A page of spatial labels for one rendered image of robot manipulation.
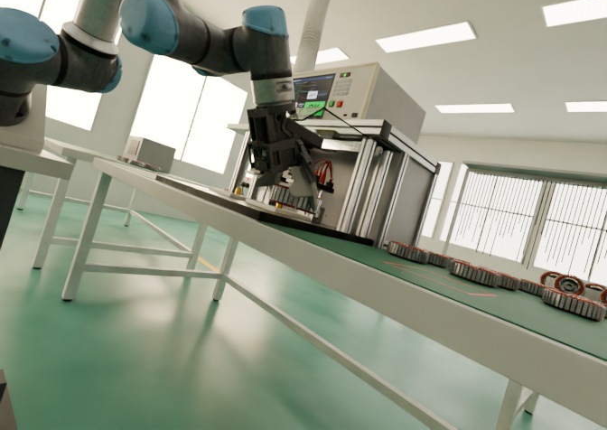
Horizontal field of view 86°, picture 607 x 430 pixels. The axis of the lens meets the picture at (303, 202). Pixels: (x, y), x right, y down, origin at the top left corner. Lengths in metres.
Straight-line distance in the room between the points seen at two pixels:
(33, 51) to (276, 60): 0.50
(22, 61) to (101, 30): 0.17
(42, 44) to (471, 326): 0.89
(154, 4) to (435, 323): 0.54
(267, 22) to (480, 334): 0.52
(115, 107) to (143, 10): 5.12
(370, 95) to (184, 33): 0.69
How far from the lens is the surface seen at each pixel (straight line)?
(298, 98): 1.33
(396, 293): 0.45
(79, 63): 0.95
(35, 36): 0.91
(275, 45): 0.59
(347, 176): 1.19
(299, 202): 0.62
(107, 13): 0.93
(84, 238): 2.01
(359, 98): 1.12
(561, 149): 7.54
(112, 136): 5.63
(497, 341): 0.42
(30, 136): 1.03
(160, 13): 0.54
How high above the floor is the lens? 0.80
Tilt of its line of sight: 1 degrees up
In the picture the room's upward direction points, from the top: 17 degrees clockwise
